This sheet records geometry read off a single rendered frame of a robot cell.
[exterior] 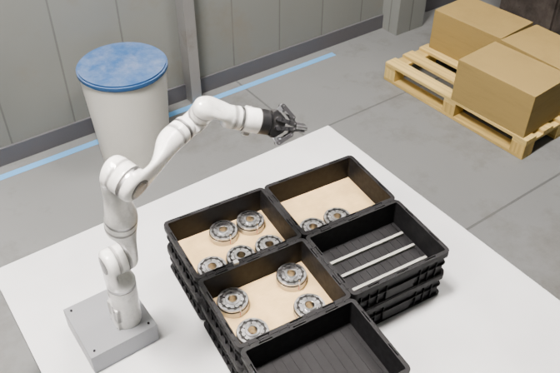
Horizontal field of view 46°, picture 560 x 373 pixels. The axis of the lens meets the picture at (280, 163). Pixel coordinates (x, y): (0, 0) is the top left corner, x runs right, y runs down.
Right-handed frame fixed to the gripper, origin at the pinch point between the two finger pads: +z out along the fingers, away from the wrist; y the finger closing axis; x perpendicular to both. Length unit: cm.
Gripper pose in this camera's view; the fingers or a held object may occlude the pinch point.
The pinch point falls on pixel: (300, 127)
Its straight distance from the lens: 196.8
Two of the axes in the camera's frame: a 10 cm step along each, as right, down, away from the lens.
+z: 9.0, 1.1, 4.2
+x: -4.2, -0.5, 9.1
